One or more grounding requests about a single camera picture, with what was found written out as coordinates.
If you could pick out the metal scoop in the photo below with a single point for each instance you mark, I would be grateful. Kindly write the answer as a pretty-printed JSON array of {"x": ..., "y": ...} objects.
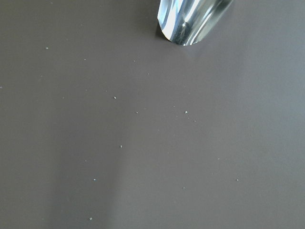
[{"x": 187, "y": 22}]

